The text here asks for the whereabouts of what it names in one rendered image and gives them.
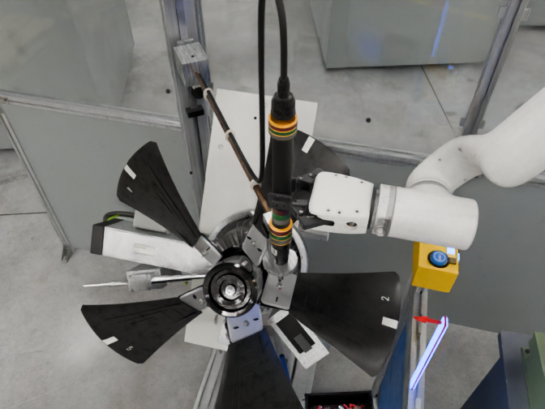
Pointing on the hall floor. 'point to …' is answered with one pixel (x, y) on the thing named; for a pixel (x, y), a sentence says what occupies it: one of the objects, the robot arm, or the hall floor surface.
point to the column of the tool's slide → (199, 145)
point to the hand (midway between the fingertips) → (281, 191)
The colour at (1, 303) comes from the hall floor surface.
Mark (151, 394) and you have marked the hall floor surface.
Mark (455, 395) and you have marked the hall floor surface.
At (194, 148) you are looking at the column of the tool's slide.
